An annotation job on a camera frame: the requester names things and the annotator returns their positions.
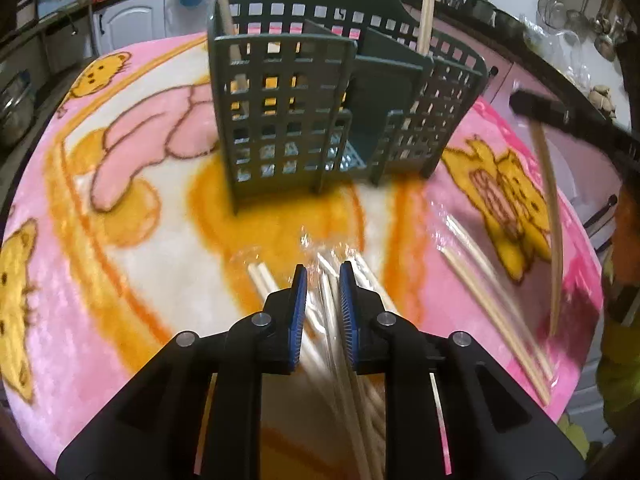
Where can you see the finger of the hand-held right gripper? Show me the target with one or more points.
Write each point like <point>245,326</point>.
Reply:
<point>550,110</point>

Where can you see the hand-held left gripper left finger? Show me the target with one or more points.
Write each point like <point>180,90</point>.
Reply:
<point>298,320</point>

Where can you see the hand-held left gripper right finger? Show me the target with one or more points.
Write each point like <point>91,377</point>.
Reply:
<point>346,320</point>

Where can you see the pile of chopsticks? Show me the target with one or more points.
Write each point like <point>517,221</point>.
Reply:
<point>327,320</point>

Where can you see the single wooden chopstick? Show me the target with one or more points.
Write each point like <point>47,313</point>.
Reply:
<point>554,220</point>
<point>426,10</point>
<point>490,317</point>
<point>223,0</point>
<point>480,267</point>

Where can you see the green plastic utensil holder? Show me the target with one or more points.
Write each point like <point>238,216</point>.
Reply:
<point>390,85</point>

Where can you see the heap of garlic and ginger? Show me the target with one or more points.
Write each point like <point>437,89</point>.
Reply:
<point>602,101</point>

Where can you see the clear plastic bag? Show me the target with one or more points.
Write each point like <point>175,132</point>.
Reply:
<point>560,50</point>

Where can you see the clear plastic wrapper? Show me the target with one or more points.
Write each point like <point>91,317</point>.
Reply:
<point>260,255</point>

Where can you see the hanging steel ladle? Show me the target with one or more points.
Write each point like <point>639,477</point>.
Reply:
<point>577,17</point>
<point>605,42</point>

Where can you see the steel pot with lid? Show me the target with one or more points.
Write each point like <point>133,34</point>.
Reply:
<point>480,9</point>

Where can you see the pink printed bear blanket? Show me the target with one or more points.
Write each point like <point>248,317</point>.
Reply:
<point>150,270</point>

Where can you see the person's yellow-green clothing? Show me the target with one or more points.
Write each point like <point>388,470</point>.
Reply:
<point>620,360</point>

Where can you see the white cabinet door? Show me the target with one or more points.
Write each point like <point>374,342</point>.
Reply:
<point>132,25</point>
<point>185,20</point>

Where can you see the wooden shelf unit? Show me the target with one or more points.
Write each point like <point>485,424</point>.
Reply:
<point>50,85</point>

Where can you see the stack of steel pots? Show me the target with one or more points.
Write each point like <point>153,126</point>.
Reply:
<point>15,110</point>

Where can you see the grey metal box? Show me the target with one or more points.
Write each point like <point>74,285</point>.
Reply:
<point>70,47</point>

